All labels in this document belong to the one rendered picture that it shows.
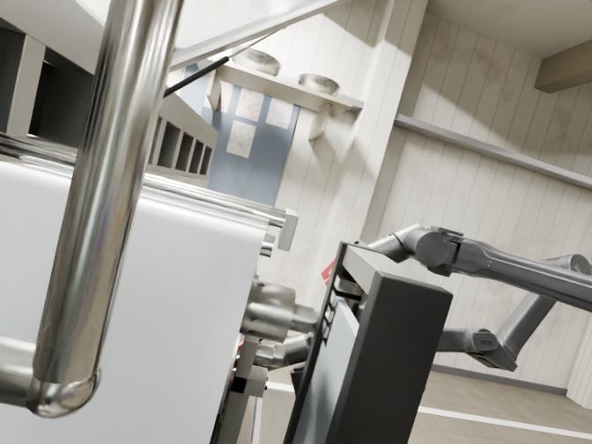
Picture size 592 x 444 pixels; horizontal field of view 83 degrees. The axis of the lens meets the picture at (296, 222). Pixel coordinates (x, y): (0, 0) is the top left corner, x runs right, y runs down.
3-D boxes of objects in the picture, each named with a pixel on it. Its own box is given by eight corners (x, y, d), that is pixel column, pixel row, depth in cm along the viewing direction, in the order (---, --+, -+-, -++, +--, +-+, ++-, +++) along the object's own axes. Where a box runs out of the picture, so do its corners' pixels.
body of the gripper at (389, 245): (363, 270, 69) (395, 255, 69) (377, 285, 59) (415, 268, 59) (351, 242, 68) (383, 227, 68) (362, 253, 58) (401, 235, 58)
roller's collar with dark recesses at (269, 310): (282, 353, 37) (297, 299, 37) (229, 340, 37) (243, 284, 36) (282, 329, 44) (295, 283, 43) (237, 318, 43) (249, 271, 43)
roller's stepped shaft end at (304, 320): (336, 345, 39) (343, 320, 39) (285, 334, 39) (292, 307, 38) (331, 334, 42) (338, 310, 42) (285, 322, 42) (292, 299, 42)
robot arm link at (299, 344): (308, 329, 76) (308, 333, 71) (316, 361, 75) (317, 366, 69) (279, 337, 76) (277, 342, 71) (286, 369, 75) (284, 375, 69)
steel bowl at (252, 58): (274, 92, 287) (278, 75, 286) (279, 78, 247) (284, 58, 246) (227, 77, 280) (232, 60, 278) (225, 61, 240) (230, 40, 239)
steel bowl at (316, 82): (329, 110, 294) (334, 95, 293) (341, 100, 259) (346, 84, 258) (291, 98, 287) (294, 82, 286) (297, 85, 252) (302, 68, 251)
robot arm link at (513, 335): (479, 380, 87) (512, 387, 77) (446, 336, 88) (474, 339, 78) (561, 274, 103) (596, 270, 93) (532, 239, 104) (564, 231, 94)
